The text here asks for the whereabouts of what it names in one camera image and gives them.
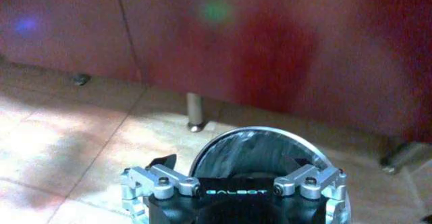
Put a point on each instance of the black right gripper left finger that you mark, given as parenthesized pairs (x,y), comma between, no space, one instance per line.
(159,177)

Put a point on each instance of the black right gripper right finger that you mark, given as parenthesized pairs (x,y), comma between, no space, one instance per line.
(314,181)

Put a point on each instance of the round silver-rimmed trash bin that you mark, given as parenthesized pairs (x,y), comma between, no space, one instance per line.
(256,153)

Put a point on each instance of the black trash bin liner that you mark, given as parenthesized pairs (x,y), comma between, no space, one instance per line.
(252,153)

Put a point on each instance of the grey metal cabinet leg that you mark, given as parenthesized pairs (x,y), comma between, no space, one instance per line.
(402,158)

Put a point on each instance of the silver cabinet leg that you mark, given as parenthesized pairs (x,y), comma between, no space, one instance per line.
(195,112)

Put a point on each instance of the dark round cabinet foot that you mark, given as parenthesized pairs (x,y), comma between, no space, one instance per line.
(80,79)

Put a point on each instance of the red wooden cabinet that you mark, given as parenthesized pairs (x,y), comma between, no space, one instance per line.
(236,44)

